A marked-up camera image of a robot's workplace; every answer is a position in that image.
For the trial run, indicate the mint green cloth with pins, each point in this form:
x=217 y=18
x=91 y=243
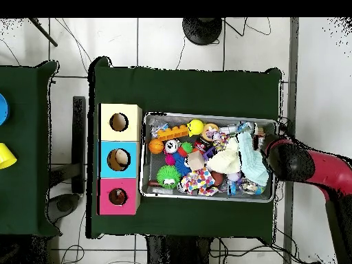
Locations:
x=253 y=159

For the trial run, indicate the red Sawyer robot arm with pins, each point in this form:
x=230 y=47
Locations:
x=330 y=170

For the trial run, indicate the silver mesh bin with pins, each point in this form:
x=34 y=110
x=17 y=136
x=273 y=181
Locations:
x=156 y=162

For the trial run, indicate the wooden three-hole box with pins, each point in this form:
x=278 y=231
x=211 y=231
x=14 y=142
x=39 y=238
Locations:
x=110 y=165

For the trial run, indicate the orange toy block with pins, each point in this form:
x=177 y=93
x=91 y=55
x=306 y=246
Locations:
x=172 y=133

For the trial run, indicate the orange toy basketball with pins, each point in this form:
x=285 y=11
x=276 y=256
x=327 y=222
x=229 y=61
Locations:
x=156 y=146

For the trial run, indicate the beige cardboard block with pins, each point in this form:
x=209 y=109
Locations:
x=195 y=161

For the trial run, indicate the yellow ball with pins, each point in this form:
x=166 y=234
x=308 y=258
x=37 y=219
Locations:
x=195 y=127

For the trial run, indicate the green spiky ball toy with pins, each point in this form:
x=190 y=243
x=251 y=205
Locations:
x=168 y=176

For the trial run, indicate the polka dot cloth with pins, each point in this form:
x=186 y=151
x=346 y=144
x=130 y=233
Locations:
x=198 y=180

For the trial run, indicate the cream white cloth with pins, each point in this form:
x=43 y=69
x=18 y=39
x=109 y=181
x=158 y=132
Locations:
x=225 y=161

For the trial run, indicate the black upright panel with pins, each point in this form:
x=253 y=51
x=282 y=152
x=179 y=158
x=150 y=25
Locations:
x=79 y=137

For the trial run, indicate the black round stand base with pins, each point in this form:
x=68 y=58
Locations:
x=202 y=30

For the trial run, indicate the dark green side tablecloth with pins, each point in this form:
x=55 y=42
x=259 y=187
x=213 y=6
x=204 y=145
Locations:
x=24 y=178

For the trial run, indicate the yellow cup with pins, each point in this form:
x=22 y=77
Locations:
x=5 y=156

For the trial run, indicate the black rod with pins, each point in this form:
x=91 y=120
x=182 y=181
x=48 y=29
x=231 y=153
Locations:
x=44 y=32

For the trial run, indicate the blue cup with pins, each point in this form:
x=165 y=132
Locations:
x=3 y=110

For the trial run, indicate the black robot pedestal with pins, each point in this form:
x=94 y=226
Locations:
x=176 y=253

